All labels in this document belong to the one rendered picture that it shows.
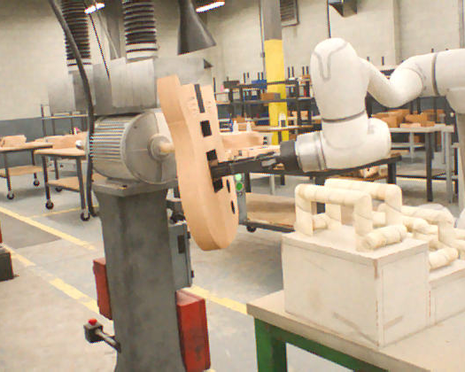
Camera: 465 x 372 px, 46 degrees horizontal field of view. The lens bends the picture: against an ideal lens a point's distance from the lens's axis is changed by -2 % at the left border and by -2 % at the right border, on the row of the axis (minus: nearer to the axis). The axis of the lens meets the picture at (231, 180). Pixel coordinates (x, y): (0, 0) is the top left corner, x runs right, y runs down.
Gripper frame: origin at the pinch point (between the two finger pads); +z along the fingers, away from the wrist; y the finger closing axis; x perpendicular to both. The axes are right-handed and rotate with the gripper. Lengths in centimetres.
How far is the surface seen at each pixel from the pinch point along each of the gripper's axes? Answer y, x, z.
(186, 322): 71, -63, 43
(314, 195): -22.6, -6.5, -24.1
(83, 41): 76, 53, 61
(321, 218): -14.3, -12.9, -23.9
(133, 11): 36, 50, 24
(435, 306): -23, -32, -43
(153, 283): 64, -43, 49
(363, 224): -31.1, -11.9, -32.4
